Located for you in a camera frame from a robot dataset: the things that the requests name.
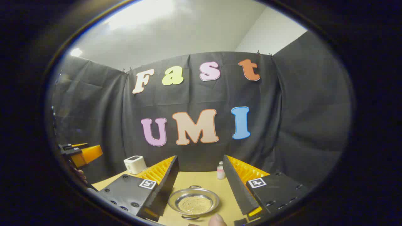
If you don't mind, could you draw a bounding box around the white toaster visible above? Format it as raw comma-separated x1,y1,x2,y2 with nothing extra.
124,155,147,175

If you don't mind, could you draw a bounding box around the pile of soybeans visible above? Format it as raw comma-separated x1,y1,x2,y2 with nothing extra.
177,195,213,215

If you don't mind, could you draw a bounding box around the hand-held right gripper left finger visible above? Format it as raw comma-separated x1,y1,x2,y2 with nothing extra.
94,155,180,222

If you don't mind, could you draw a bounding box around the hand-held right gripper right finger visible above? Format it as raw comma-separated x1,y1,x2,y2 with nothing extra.
223,154,311,225

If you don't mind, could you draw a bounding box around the stainless steel pot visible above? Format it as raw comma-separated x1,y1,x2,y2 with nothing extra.
167,185,220,220

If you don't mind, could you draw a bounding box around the black backdrop cloth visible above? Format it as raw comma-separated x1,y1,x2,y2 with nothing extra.
52,31,352,189

